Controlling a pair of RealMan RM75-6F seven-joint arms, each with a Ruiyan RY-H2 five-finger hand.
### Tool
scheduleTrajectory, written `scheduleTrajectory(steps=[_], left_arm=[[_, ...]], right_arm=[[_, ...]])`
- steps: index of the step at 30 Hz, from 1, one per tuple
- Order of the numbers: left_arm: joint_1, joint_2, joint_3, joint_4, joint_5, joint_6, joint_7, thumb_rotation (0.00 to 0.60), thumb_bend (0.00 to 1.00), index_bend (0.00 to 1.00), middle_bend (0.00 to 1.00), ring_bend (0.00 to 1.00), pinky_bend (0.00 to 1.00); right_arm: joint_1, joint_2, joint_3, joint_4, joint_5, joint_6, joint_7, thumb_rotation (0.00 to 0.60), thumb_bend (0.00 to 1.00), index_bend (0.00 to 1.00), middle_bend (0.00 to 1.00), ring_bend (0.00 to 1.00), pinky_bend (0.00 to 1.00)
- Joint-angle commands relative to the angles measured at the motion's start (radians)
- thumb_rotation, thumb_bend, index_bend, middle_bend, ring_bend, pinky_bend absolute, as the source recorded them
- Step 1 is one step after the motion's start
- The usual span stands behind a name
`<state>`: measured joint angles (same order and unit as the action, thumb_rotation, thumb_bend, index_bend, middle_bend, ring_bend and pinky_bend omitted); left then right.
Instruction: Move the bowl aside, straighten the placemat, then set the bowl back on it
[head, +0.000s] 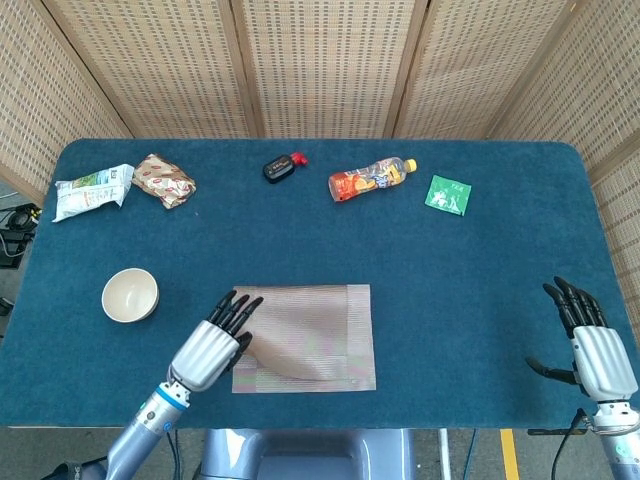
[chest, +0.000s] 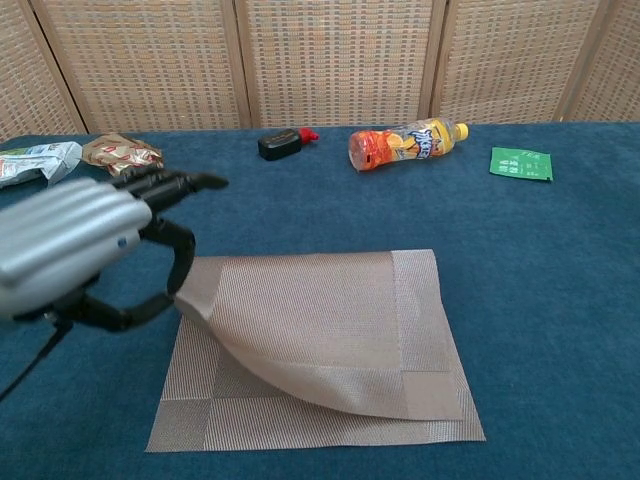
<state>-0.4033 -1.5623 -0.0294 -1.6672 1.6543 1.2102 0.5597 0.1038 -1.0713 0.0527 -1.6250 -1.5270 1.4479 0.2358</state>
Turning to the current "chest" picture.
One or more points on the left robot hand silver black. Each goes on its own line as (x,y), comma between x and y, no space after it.
(65,235)

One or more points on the brown woven placemat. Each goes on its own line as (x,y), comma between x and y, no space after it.
(320,310)

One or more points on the white snack bag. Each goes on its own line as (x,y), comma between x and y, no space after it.
(30,162)

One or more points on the gold red snack wrapper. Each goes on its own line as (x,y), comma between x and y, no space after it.
(117,150)

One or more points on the black bottle red cap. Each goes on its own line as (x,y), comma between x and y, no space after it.
(277,144)

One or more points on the woven bamboo folding screen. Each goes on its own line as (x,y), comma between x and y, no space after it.
(340,60)

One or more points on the orange drink bottle yellow cap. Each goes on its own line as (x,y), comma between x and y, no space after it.
(400,145)

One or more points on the green tea sachet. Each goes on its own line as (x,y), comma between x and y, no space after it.
(520,164)

